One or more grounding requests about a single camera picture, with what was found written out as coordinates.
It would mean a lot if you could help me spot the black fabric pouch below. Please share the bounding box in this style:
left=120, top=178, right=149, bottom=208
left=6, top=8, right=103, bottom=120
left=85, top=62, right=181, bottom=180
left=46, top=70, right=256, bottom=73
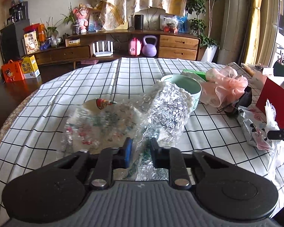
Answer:
left=217, top=86, right=252, bottom=118

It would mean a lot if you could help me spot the green scrubbing sponge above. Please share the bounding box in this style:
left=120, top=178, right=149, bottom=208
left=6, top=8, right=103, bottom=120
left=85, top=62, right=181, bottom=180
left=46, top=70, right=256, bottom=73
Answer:
left=181, top=69, right=207, bottom=82

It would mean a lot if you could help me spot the panda print wipes pack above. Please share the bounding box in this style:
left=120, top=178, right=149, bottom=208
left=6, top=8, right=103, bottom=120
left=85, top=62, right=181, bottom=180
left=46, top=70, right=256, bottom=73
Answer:
left=236, top=106, right=274, bottom=152

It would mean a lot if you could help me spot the red white cardboard box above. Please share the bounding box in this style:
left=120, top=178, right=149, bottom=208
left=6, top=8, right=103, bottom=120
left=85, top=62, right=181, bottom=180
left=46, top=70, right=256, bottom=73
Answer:
left=256, top=76, right=284, bottom=129

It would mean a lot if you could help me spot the green orange tissue organizer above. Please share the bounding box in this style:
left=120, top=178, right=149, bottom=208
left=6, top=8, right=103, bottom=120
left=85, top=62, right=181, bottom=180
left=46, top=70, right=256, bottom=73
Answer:
left=273, top=54, right=284, bottom=77

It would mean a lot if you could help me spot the mint green ceramic mug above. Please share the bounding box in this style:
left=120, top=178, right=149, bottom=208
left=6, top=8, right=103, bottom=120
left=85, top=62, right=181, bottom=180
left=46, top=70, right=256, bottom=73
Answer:
left=161, top=74, right=202, bottom=112

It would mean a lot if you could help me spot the black white checkered tablecloth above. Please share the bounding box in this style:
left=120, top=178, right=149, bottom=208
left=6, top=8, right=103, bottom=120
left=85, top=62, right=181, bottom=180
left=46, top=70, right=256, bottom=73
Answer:
left=0, top=57, right=284, bottom=227

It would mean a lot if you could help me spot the white wifi router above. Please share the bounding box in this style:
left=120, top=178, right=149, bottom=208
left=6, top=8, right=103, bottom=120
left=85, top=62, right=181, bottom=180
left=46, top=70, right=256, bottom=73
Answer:
left=92, top=40, right=114, bottom=58

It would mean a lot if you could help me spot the white tall planter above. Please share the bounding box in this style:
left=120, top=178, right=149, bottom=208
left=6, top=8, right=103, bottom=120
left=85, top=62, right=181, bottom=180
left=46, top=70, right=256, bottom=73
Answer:
left=201, top=46, right=218, bottom=62

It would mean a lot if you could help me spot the purple kettlebell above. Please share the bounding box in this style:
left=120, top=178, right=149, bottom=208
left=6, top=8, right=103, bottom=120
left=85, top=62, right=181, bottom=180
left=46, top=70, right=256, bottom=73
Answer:
left=142, top=35, right=157, bottom=58

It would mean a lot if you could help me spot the wooden tv sideboard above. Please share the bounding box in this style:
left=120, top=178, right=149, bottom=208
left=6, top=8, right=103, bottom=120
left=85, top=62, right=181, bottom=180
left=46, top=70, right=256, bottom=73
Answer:
left=34, top=29, right=201, bottom=66

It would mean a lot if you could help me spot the pink small case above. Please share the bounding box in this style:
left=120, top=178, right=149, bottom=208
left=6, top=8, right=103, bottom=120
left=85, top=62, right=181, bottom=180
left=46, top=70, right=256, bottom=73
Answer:
left=129, top=37, right=142, bottom=56

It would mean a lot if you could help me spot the yellow carton box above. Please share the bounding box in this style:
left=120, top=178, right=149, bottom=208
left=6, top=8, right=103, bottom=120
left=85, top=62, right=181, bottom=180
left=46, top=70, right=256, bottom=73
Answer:
left=20, top=55, right=40, bottom=79

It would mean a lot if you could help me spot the orange gift bag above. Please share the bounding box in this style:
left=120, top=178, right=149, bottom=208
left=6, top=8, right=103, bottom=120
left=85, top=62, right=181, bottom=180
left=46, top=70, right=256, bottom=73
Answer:
left=1, top=60, right=24, bottom=83

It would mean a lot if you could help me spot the clear bag of snacks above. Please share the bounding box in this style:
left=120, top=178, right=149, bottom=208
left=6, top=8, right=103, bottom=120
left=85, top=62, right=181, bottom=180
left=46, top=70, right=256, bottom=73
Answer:
left=163, top=16, right=179, bottom=34

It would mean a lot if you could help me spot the blue plastic bag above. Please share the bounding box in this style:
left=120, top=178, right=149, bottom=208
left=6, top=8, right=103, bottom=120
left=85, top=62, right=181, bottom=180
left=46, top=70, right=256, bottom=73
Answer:
left=177, top=16, right=189, bottom=33

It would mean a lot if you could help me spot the black cylinder speaker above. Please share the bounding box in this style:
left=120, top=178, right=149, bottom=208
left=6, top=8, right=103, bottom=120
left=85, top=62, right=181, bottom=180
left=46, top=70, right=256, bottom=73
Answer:
left=134, top=14, right=144, bottom=30

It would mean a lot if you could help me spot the snack box on sideboard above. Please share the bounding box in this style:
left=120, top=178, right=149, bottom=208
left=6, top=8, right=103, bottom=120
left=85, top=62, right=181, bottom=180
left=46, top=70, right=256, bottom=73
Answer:
left=24, top=31, right=39, bottom=54

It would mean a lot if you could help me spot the pink plush doll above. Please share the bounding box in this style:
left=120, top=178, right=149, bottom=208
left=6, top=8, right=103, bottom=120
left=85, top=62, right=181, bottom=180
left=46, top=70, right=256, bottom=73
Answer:
left=73, top=4, right=90, bottom=34

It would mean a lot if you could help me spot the yellow window curtain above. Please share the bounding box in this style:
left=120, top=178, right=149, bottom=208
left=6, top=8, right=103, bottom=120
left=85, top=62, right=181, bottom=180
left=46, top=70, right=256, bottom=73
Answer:
left=242, top=0, right=262, bottom=65

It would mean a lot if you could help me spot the green potted tree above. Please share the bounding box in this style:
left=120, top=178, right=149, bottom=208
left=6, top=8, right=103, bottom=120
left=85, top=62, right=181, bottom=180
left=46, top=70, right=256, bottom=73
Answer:
left=186, top=0, right=219, bottom=48

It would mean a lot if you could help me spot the black coffee machine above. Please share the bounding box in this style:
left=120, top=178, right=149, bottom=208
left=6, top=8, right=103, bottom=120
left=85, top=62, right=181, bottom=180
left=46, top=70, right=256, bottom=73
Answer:
left=7, top=1, right=29, bottom=25

